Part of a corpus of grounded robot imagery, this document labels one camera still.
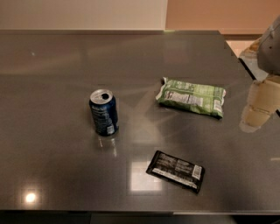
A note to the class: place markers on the green chip bag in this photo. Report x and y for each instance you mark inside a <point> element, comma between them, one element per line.
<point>197,98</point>

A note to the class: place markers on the black rxbar chocolate wrapper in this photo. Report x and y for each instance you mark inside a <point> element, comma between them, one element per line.
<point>177,171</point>

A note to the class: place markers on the blue pepsi can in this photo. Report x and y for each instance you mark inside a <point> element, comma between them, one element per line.
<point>103,109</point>

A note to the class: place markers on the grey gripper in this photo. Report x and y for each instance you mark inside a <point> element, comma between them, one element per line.
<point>269,52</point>

